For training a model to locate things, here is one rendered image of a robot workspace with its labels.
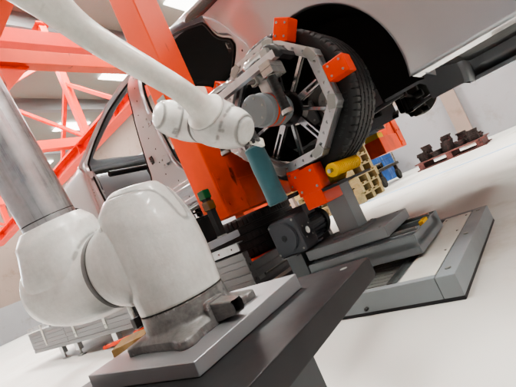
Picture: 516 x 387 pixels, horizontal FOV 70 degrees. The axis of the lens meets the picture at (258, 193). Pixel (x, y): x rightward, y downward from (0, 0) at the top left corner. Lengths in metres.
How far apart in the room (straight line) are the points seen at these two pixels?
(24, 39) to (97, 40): 4.15
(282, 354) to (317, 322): 0.09
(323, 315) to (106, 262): 0.36
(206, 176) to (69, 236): 1.07
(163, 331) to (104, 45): 0.58
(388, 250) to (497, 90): 8.38
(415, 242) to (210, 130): 0.90
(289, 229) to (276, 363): 1.27
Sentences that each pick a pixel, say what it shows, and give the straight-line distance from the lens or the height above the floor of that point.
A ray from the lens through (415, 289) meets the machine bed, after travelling 1.27.
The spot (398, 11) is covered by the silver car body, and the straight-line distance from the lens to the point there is 1.84.
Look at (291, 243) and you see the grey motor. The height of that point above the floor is 0.29.
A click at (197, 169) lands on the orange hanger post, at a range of 1.77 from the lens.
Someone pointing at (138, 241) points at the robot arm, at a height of 0.50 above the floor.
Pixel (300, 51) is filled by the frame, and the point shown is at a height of 0.98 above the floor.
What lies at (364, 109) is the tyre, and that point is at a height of 0.69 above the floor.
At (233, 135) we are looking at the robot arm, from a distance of 0.88.
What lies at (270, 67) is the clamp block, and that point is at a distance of 1.36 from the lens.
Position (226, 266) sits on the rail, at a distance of 1.93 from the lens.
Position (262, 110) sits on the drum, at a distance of 1.47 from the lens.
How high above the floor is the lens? 0.46
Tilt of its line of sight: 4 degrees up
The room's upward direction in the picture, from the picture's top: 24 degrees counter-clockwise
